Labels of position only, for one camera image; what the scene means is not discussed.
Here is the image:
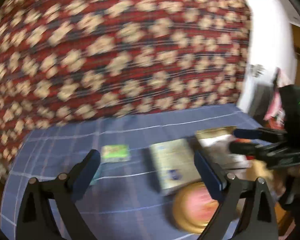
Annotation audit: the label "blue plaid tablecloth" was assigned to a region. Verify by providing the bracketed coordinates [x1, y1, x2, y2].
[0, 104, 259, 239]

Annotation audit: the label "pink hanging clothes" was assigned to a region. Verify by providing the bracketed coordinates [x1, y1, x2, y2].
[264, 68, 293, 121]

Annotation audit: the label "wall power outlet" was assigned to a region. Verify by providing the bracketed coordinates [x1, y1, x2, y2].
[249, 64, 264, 78]

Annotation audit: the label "light blue rubber glove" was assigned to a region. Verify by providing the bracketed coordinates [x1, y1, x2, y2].
[89, 165, 102, 186]

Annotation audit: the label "red floral plaid quilt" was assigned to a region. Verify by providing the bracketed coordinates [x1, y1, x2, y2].
[0, 0, 251, 161]

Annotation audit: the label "green white tissue packet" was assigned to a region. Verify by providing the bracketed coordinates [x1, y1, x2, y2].
[101, 144, 130, 163]

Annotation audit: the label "round gold tin lid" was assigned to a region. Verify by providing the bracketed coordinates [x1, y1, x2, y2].
[172, 182, 219, 234]

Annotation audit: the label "white blue tissue box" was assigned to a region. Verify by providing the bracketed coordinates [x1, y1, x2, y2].
[149, 139, 201, 196]

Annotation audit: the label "gold metal tin box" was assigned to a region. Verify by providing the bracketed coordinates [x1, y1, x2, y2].
[195, 126, 237, 140]

